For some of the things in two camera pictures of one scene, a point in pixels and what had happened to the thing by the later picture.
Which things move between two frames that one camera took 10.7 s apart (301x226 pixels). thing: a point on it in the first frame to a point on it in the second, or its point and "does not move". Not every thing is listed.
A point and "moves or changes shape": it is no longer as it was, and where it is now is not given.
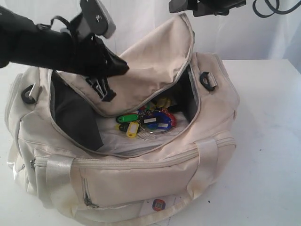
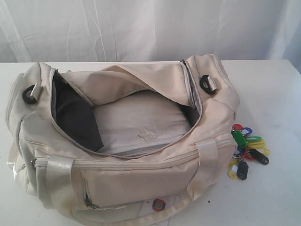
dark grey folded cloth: (75, 112) does not move
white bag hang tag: (152, 205) does not move
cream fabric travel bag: (59, 174) moves or changes shape
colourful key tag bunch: (154, 117) to (247, 148)
